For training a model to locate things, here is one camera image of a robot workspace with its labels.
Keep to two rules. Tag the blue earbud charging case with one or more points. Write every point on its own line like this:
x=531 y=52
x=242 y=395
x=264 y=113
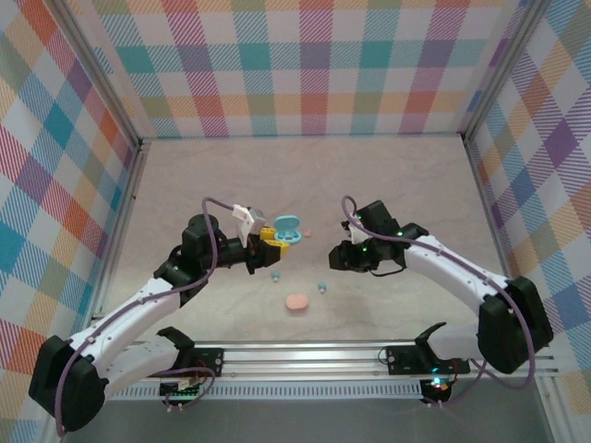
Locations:
x=287 y=228

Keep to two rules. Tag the pink earbud charging case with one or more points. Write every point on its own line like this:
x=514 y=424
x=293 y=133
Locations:
x=297 y=303

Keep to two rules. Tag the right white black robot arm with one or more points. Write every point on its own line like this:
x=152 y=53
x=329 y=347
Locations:
x=461 y=279

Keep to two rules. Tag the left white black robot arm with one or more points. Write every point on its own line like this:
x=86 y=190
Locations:
x=129 y=318

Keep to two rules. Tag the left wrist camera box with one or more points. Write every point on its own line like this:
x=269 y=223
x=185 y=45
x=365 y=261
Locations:
x=249 y=217

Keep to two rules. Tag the aluminium table side rail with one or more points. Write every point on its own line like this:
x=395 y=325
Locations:
x=124 y=221
x=493 y=231

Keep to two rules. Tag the aluminium mounting rail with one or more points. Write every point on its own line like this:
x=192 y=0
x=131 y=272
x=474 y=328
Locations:
x=300 y=357

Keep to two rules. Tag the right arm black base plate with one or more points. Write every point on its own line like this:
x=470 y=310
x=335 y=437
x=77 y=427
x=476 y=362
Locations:
x=401 y=360

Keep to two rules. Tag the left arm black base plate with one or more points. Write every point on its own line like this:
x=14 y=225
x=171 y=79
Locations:
x=212 y=362

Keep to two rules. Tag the aluminium frame corner post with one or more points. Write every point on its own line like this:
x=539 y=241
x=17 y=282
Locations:
x=105 y=78
x=504 y=69

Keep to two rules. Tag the aluminium frame strut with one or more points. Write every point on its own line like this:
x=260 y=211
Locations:
x=551 y=410

